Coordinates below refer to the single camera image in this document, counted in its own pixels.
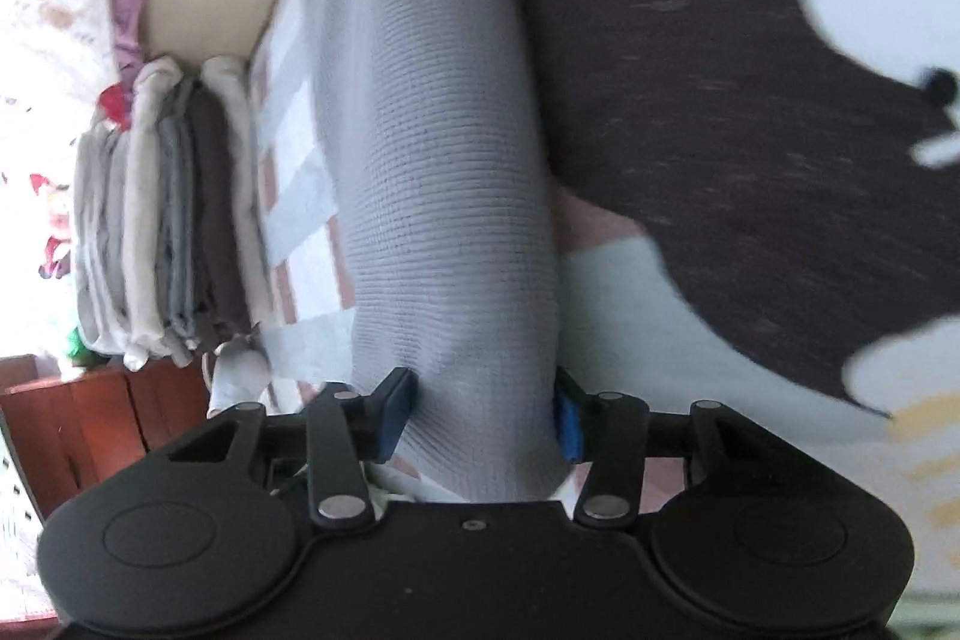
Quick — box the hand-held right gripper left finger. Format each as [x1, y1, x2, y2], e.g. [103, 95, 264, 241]
[168, 367, 420, 531]

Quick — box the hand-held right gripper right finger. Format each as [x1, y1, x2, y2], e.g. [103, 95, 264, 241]
[553, 369, 786, 530]

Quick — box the grey long-sleeve shirt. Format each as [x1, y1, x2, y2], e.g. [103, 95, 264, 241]
[288, 0, 580, 507]

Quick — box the white crumpled cloth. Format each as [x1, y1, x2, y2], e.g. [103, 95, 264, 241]
[205, 335, 275, 417]

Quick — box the dark brown folded garment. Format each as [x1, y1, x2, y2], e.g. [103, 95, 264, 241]
[185, 83, 253, 342]

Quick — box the cream folded garment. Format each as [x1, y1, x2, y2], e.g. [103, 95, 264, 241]
[123, 56, 185, 372]
[198, 54, 275, 342]

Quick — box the reddish wooden cabinet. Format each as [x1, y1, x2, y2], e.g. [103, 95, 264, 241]
[0, 350, 215, 537]

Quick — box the dark brown penguin print cloth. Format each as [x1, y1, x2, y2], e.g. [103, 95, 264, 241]
[483, 0, 960, 432]

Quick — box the pale grey folded garment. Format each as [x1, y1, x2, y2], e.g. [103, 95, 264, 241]
[73, 118, 137, 357]

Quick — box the white red bear printed bedsheet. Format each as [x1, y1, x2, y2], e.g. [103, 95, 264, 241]
[0, 0, 155, 360]

